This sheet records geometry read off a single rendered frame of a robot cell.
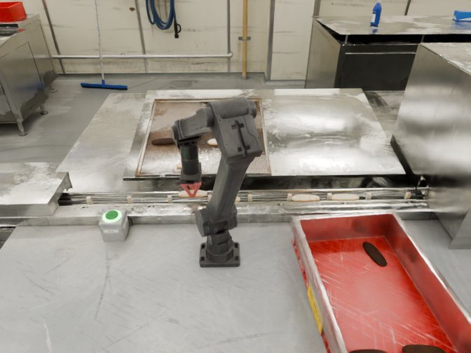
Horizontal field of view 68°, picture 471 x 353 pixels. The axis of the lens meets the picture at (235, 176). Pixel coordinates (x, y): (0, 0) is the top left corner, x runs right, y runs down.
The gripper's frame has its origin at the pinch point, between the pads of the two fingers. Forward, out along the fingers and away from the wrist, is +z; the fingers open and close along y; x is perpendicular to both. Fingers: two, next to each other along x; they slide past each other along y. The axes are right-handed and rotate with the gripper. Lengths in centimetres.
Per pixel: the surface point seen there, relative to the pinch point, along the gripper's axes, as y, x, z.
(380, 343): -52, -48, 6
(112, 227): -16.7, 23.3, 0.3
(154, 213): -8.1, 12.1, 2.4
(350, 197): -1, -55, 2
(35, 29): 312, 194, 17
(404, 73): 164, -149, 15
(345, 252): -23, -48, 6
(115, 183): 14.9, 31.3, 6.8
